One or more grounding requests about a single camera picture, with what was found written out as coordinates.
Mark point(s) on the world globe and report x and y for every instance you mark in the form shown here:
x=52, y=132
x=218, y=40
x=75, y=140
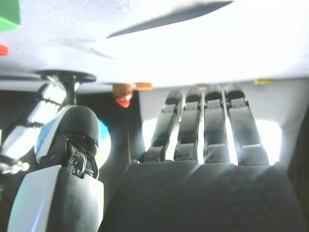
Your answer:
x=105, y=142

